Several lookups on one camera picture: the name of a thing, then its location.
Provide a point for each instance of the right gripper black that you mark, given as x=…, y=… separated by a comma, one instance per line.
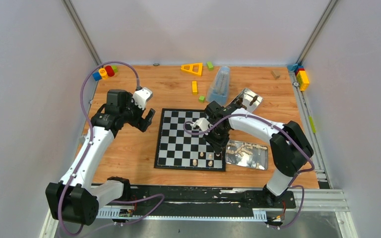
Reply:
x=218, y=146

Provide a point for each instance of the folding chess board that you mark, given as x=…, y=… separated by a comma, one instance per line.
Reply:
x=176, y=149

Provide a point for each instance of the bubble-wrapped blue metronome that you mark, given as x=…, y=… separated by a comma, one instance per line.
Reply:
x=219, y=88

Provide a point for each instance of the yellow triangle block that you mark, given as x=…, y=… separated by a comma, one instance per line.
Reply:
x=193, y=68

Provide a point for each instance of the aluminium frame rail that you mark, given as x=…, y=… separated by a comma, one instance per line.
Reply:
x=295, y=208

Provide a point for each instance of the brown wooden block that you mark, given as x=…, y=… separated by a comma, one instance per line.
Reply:
x=276, y=74

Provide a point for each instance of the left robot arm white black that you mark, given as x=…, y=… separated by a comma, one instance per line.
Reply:
x=88, y=154

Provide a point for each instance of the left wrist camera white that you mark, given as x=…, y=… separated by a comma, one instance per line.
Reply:
x=141, y=97

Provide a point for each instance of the green cube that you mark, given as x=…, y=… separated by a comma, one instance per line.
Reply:
x=210, y=66
x=201, y=99

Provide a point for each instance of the yellow curved block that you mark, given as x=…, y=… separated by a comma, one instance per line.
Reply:
x=194, y=87

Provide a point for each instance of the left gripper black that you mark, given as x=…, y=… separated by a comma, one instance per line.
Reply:
x=141, y=117

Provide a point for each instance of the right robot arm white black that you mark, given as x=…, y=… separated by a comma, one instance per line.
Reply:
x=290, y=147

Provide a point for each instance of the green cube back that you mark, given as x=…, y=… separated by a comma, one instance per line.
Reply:
x=210, y=66

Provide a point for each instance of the tin lid with light pieces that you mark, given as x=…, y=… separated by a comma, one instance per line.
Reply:
x=248, y=155

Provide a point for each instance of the tin box with dark pieces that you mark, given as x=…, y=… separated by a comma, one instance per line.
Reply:
x=247, y=99

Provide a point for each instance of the stacked coloured bricks right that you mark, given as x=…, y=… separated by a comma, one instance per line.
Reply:
x=300, y=74

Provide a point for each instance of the green cube middle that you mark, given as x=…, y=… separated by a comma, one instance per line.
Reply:
x=201, y=99

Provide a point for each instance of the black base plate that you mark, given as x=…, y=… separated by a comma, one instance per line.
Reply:
x=199, y=202

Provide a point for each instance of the coloured blocks left corner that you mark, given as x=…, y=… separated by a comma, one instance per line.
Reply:
x=105, y=72

